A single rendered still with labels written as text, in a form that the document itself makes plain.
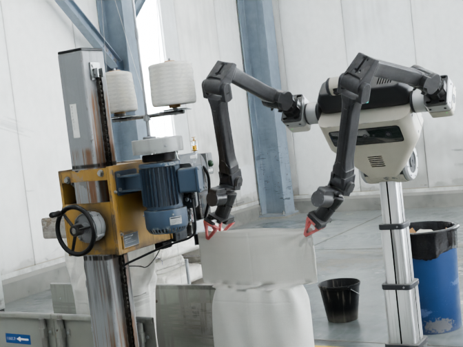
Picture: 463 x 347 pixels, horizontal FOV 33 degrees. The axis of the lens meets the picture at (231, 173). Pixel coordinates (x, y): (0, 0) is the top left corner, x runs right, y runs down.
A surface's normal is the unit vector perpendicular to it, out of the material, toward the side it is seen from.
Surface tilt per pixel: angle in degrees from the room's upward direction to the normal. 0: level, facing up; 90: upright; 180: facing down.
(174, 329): 90
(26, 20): 90
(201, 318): 90
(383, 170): 130
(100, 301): 90
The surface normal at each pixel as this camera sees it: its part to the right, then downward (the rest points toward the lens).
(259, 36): -0.51, 0.11
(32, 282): 0.85, -0.07
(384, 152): -0.32, 0.72
